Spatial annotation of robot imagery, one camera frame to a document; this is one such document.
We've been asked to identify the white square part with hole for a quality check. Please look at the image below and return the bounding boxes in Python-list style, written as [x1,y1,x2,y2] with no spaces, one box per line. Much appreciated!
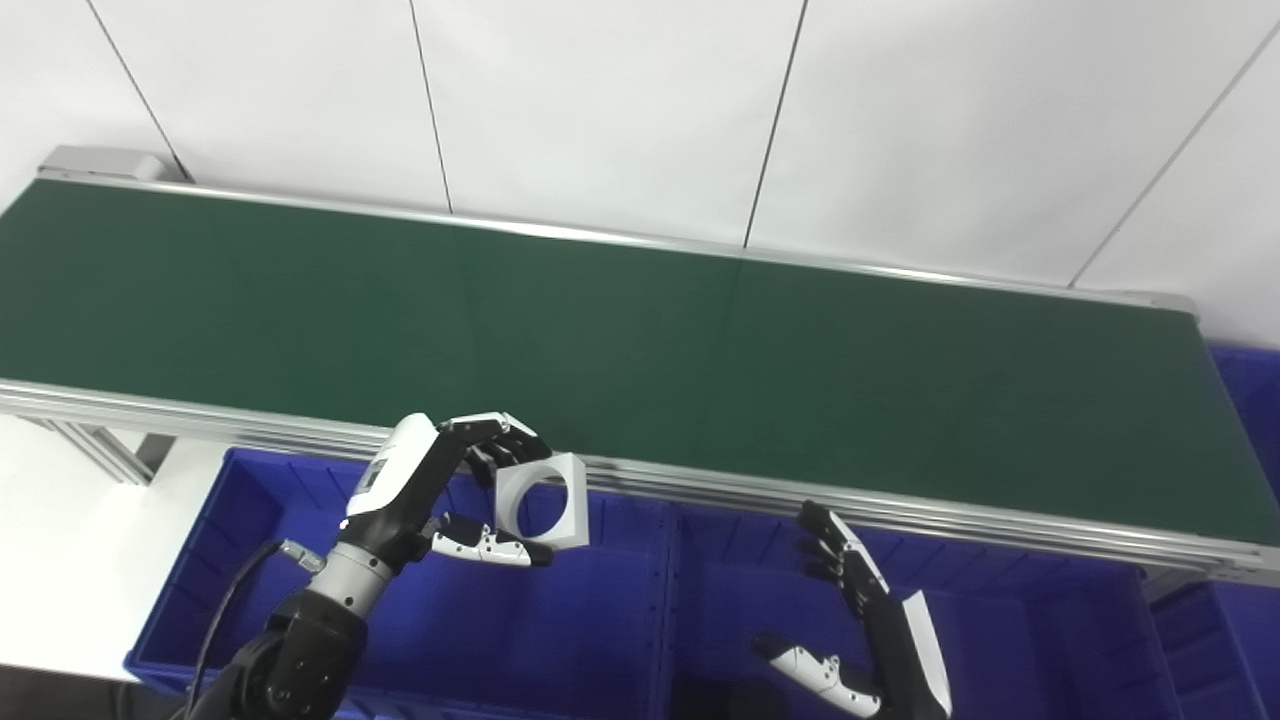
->
[494,452,591,551]

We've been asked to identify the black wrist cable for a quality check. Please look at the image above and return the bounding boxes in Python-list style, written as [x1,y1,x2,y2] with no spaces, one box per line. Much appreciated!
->
[183,538,327,720]

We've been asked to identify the aluminium conveyor leg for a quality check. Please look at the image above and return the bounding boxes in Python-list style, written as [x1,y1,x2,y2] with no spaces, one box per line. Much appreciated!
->
[20,415,177,487]

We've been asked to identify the blue plastic bin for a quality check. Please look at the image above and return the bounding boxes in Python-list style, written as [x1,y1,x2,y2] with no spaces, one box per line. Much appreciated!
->
[665,500,1188,720]
[1150,340,1280,720]
[125,447,683,720]

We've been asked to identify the grey conveyor end housing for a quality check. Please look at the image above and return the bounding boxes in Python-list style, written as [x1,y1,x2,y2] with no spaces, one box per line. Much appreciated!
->
[38,145,187,184]

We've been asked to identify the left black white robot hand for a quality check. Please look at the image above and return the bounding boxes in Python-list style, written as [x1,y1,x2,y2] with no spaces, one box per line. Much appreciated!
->
[340,410,556,575]

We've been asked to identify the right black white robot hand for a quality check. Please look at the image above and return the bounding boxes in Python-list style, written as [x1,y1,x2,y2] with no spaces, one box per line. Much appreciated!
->
[752,500,954,720]

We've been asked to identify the green conveyor belt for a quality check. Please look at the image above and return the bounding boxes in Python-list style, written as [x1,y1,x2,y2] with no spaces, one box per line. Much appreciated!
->
[0,180,1280,547]
[0,170,1280,587]

